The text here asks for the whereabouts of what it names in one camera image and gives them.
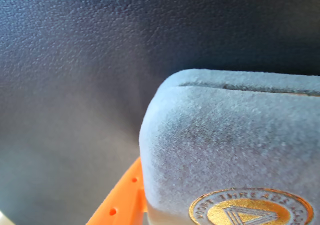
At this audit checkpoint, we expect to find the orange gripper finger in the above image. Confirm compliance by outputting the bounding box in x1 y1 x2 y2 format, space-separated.
86 157 148 225

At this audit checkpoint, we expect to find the grey velvet case gold emblem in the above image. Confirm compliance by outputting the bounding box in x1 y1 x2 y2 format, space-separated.
139 68 320 225

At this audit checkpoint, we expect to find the dark blue WOWROBO mat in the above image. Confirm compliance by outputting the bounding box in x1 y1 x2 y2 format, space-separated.
0 0 320 225

